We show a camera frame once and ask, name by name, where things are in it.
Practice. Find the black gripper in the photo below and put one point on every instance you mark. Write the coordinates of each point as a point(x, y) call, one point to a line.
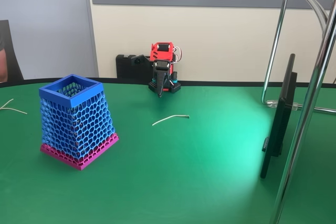
point(160, 73)

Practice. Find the white candle wick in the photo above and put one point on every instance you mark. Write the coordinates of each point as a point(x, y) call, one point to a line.
point(168, 118)
point(17, 111)
point(7, 103)

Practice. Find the person's bare forearm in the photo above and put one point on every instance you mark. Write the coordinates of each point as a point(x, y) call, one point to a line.
point(2, 66)

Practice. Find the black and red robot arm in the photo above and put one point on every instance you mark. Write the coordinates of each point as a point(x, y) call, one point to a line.
point(164, 54)

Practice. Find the blue and pink mesh basket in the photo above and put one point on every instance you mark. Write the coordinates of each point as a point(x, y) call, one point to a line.
point(76, 129)

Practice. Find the black plastic case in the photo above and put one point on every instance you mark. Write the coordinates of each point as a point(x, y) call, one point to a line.
point(124, 68)

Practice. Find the green table cloth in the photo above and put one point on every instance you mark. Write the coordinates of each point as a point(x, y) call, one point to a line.
point(183, 169)

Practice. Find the pale blue partition panel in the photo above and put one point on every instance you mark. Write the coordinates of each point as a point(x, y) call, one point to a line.
point(47, 11)

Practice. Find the chrome tube stand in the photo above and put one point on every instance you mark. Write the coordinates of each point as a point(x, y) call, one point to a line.
point(302, 129)

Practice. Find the black chair back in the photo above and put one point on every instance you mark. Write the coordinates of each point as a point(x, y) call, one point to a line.
point(13, 58)

